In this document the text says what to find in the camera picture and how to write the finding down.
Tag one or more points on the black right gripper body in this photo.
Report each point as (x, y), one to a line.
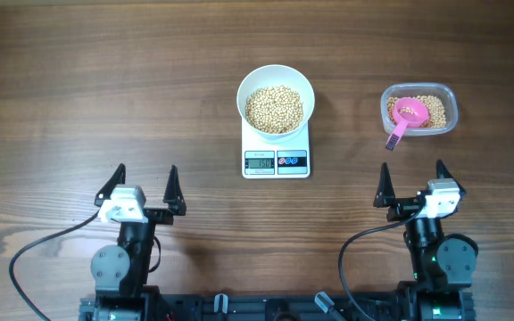
(420, 234)

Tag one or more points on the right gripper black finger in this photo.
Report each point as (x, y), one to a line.
(443, 172)
(385, 195)

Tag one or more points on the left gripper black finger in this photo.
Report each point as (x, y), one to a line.
(173, 196)
(118, 178)

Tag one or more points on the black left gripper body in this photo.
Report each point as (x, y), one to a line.
(138, 236)

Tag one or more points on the pink plastic measuring scoop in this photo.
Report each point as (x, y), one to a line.
(407, 113)

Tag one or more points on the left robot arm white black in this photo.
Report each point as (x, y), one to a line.
(121, 270)

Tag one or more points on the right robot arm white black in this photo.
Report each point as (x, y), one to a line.
(442, 264)

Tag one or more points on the white digital kitchen scale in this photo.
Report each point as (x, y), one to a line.
(284, 158)

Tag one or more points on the soybeans pile in bowl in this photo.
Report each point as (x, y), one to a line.
(274, 109)

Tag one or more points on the white round bowl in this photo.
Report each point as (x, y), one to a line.
(276, 75)

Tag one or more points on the clear container of soybeans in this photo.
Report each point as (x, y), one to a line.
(439, 100)

